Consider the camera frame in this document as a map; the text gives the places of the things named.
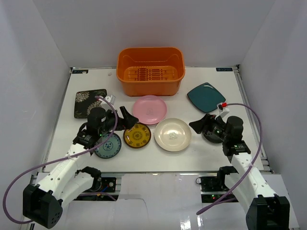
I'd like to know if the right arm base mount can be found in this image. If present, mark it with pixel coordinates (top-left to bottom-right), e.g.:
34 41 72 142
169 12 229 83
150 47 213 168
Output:
195 176 229 203

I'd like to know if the blue patterned round plate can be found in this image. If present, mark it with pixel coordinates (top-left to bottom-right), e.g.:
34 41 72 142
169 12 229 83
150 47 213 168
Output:
94 132 122 159

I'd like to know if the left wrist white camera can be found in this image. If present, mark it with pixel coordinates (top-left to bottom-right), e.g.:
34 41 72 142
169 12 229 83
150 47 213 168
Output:
105 95 116 105

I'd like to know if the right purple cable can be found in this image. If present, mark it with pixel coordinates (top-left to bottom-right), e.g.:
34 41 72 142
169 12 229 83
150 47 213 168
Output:
196 103 262 216

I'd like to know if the yellow patterned round plate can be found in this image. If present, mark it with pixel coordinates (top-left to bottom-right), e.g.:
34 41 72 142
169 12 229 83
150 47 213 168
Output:
123 123 152 149

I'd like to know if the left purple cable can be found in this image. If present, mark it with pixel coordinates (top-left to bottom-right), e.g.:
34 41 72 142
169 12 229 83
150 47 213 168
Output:
2 95 118 224

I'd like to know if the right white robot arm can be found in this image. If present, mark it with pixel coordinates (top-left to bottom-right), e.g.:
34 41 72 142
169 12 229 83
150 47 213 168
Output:
189 114 290 230

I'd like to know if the black floral rectangular plate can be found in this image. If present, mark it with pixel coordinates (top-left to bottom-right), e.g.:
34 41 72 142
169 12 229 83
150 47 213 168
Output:
74 89 107 119

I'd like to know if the blue table label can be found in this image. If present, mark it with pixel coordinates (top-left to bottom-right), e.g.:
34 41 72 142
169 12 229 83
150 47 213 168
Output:
216 68 233 72
71 69 88 74

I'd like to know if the right blue table label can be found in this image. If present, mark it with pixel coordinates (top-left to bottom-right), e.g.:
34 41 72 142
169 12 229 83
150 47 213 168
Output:
216 68 233 72

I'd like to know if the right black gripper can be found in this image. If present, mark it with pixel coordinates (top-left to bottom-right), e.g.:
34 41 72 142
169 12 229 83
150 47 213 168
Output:
189 114 229 142

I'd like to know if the teal square plate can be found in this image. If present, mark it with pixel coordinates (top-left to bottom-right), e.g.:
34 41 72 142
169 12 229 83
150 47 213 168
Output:
187 82 226 113

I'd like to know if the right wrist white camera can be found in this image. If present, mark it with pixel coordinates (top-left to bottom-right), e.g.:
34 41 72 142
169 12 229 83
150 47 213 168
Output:
215 102 230 119

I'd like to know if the pink round plate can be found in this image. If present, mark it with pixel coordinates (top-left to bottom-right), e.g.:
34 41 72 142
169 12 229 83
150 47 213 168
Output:
132 95 167 125

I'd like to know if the black round plate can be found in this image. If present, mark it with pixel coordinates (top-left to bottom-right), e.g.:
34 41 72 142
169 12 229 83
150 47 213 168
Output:
203 134 222 144

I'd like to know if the orange plastic bin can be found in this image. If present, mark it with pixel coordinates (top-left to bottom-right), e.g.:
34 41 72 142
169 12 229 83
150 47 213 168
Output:
117 47 185 97

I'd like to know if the cream round plate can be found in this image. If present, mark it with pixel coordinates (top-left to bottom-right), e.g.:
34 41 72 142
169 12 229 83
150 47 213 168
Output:
154 118 192 152

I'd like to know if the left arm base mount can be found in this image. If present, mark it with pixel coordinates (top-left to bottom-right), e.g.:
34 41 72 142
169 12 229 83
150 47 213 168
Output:
94 177 117 193

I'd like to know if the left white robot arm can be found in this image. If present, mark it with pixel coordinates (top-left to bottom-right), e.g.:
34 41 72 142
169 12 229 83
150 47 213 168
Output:
23 106 139 229

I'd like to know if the left blue table label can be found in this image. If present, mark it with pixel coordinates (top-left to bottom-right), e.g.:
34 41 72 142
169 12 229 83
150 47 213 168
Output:
71 69 88 74

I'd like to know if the wrist white camera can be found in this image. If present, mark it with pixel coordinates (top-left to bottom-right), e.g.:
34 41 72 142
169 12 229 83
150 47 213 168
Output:
215 102 230 119
105 95 116 105

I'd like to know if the purple cable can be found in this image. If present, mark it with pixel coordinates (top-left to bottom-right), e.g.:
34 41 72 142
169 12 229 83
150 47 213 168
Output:
2 95 118 224
196 103 262 216

